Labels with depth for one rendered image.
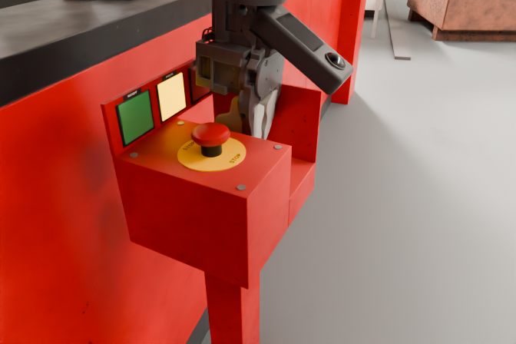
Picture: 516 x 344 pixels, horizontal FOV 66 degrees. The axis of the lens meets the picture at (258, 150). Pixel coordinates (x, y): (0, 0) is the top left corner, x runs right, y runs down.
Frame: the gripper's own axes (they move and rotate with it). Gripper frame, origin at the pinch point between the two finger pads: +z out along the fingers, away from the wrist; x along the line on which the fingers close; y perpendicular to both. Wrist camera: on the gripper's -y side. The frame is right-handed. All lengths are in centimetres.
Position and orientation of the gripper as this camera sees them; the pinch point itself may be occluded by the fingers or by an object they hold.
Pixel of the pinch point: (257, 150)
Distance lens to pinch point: 51.9
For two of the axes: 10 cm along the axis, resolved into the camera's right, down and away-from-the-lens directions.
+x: -4.5, 4.6, -7.7
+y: -8.9, -3.0, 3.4
